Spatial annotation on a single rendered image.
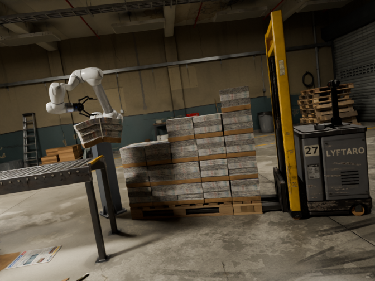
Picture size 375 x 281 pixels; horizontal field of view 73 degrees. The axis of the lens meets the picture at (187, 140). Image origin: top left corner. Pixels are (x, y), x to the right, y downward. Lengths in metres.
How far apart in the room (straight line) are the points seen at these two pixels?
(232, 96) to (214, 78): 7.13
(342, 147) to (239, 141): 0.89
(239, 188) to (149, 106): 7.13
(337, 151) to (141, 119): 7.71
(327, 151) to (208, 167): 1.10
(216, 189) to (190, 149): 0.49
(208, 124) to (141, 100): 7.01
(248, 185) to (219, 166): 0.35
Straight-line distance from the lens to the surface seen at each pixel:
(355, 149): 2.61
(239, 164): 2.63
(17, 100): 10.74
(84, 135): 2.42
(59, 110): 2.50
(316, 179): 2.58
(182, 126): 2.65
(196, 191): 2.75
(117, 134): 2.46
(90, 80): 2.88
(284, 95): 2.39
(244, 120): 2.56
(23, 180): 2.40
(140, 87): 9.51
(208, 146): 2.62
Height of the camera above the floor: 1.11
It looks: 6 degrees down
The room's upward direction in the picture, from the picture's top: 8 degrees counter-clockwise
